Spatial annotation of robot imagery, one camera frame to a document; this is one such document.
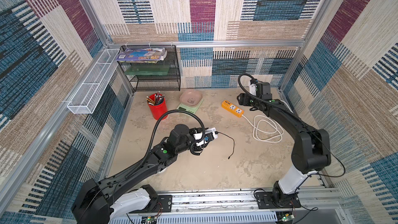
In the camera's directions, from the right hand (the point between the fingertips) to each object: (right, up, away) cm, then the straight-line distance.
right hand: (245, 99), depth 92 cm
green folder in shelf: (-58, +18, +2) cm, 61 cm away
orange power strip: (-5, -6, +13) cm, 15 cm away
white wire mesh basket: (-77, -1, -22) cm, 80 cm away
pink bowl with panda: (-33, +2, +19) cm, 38 cm away
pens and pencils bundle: (-52, 0, +4) cm, 52 cm away
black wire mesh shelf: (-54, +17, +23) cm, 61 cm away
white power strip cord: (+15, -19, +7) cm, 25 cm away
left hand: (-23, -16, -17) cm, 33 cm away
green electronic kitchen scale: (-31, -6, +13) cm, 35 cm away
